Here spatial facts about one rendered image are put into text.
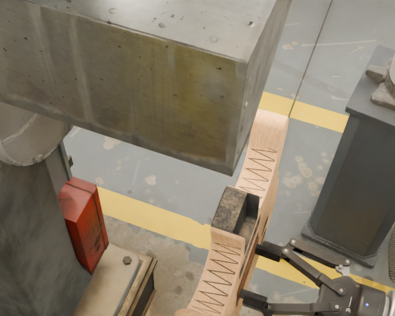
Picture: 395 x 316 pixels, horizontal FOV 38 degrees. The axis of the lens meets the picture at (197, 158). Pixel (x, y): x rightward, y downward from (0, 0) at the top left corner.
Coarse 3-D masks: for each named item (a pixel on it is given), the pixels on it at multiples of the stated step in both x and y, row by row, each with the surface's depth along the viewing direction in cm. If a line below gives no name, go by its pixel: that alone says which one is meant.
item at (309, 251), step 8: (296, 240) 88; (296, 248) 90; (304, 248) 88; (312, 248) 88; (312, 256) 88; (320, 256) 87; (328, 256) 87; (328, 264) 88; (336, 264) 86; (344, 264) 86
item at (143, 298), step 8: (152, 264) 172; (152, 272) 178; (144, 280) 169; (152, 280) 182; (144, 288) 168; (152, 288) 188; (136, 296) 164; (144, 296) 179; (152, 296) 188; (136, 304) 164; (144, 304) 183; (128, 312) 161; (136, 312) 175; (144, 312) 185
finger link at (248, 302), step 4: (244, 296) 85; (244, 300) 85; (248, 300) 85; (252, 300) 85; (256, 300) 85; (244, 304) 85; (248, 304) 85; (252, 304) 85; (256, 304) 85; (260, 304) 85; (264, 304) 85; (252, 308) 86; (256, 308) 85; (260, 308) 84; (264, 312) 84; (268, 312) 84
